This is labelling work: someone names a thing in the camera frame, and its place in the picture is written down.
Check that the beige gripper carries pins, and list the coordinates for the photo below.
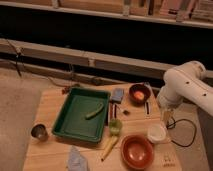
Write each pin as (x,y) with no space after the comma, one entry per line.
(167,114)

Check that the dark fork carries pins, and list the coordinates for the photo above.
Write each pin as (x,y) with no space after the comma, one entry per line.
(124,111)

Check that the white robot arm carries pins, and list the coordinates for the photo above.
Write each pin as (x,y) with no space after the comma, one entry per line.
(185,81)

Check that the white paper cup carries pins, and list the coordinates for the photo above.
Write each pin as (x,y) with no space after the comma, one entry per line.
(156,133)

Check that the small metal cup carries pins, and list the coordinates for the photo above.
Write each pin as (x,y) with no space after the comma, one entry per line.
(39,131)

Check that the black white knife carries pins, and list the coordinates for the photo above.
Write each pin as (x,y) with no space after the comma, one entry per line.
(147,108)

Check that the orange ball in bowl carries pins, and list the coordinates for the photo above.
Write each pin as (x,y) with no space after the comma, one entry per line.
(139,95)

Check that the dark brown small bowl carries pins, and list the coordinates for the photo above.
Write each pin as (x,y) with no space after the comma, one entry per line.
(142,88)

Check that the large red-brown bowl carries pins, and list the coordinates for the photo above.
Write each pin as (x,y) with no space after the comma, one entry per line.
(137,152)

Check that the green yellow brush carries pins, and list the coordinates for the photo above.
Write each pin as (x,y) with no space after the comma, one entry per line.
(115,127)

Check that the red black utensil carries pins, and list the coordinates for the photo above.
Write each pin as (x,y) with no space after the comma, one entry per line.
(111,112)

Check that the green cucumber toy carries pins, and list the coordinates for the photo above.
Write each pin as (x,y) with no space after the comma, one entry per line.
(95,112)

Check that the green plastic tray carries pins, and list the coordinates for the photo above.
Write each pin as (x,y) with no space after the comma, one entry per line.
(71,122)

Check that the blue-grey crumpled cloth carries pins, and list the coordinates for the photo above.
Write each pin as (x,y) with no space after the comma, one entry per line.
(76,162)

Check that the red object behind table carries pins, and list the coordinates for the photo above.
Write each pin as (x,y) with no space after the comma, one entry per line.
(68,88)

